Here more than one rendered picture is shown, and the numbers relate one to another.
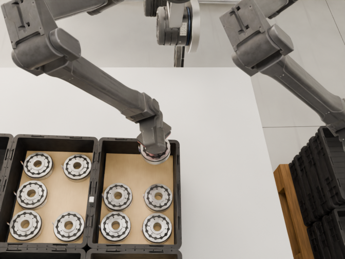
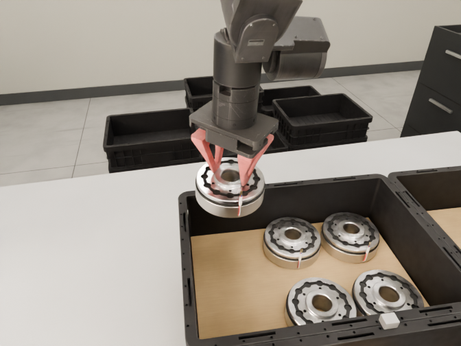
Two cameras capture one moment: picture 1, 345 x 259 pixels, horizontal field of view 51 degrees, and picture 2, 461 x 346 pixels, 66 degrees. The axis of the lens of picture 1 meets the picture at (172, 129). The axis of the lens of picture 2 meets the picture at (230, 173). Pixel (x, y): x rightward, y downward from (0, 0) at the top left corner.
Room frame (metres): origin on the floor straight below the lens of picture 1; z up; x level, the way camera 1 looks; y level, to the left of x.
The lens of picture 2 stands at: (0.58, 0.47, 1.33)
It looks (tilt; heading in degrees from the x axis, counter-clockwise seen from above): 35 degrees down; 271
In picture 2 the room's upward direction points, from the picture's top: straight up
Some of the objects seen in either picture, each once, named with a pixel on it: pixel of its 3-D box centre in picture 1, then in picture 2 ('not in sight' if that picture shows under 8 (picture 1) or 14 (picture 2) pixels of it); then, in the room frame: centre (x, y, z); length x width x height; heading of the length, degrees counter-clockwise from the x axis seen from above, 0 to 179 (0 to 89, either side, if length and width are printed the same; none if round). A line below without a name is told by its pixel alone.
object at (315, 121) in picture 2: not in sight; (314, 147); (0.16, -1.12, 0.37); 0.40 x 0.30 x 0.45; 13
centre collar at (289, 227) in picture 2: (158, 196); (292, 234); (0.47, 0.01, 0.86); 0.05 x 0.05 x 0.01
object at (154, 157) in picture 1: (155, 147); (230, 178); (0.58, 0.05, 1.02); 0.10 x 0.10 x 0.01
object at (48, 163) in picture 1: (38, 164); not in sight; (0.51, 0.46, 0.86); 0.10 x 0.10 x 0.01
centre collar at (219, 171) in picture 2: not in sight; (230, 176); (0.58, 0.05, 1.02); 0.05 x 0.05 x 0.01
